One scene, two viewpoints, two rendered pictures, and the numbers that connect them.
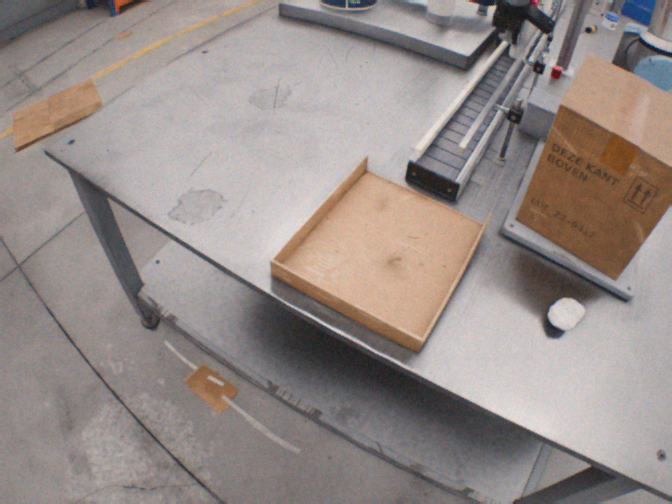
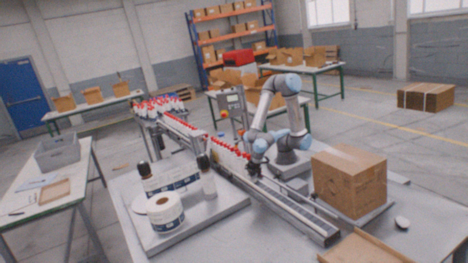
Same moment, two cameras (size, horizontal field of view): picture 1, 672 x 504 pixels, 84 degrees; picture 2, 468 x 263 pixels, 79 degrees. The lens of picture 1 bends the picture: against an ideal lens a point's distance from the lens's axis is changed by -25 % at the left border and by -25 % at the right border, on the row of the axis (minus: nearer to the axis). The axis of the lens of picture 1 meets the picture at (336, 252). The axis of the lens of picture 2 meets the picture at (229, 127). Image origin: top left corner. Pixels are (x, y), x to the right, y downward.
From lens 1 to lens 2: 108 cm
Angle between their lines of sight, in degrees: 53
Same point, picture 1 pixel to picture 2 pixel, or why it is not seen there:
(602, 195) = (372, 186)
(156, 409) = not seen: outside the picture
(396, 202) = (339, 254)
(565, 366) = (424, 230)
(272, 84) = not seen: outside the picture
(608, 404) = (442, 223)
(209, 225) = not seen: outside the picture
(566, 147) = (359, 184)
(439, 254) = (369, 250)
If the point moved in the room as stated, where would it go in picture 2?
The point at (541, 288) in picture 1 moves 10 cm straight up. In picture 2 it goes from (386, 226) to (386, 209)
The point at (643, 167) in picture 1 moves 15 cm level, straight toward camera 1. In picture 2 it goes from (377, 168) to (401, 182)
